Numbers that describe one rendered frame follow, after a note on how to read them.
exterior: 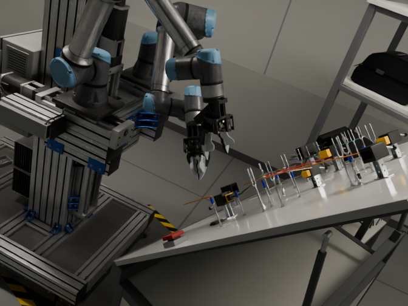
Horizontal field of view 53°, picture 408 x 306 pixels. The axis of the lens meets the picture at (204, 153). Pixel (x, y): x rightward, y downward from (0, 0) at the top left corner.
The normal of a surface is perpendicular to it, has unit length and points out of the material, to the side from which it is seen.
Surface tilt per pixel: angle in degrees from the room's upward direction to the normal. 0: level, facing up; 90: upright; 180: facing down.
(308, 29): 90
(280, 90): 90
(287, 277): 0
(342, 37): 90
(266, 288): 0
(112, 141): 90
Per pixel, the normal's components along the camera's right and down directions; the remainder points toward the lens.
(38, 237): 0.26, -0.84
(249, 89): -0.37, 0.37
